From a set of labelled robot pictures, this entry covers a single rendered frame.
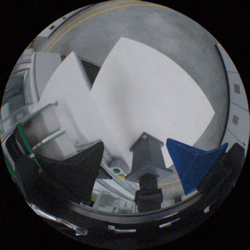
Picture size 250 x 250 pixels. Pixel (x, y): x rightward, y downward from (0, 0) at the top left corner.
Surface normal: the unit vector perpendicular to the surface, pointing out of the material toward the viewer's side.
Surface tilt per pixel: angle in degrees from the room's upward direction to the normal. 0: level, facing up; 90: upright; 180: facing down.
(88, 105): 0
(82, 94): 0
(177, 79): 0
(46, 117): 45
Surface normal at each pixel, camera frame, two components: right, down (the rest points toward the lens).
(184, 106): -0.14, 0.43
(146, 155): -0.33, -0.87
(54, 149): 0.58, 0.19
